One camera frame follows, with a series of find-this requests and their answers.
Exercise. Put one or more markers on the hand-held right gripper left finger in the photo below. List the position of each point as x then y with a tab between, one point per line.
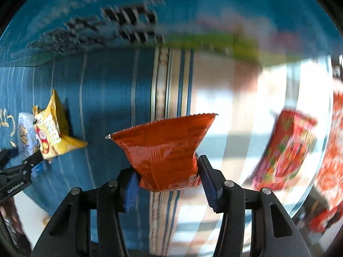
130	190

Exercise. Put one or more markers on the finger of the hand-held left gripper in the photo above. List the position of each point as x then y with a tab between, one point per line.
29	162

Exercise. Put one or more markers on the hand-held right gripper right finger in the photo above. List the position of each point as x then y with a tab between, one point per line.
212	192

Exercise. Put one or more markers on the yellow snack packet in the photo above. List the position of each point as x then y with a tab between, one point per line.
52	133

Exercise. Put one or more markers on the orange snack packet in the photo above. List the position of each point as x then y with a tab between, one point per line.
166	155

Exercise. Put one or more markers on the white and blue snack packet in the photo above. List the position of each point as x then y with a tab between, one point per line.
26	136

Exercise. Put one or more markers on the red patterned snack packet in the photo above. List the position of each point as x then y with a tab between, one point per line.
284	152

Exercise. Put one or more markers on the red and white patterned bag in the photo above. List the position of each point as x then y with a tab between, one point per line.
331	166

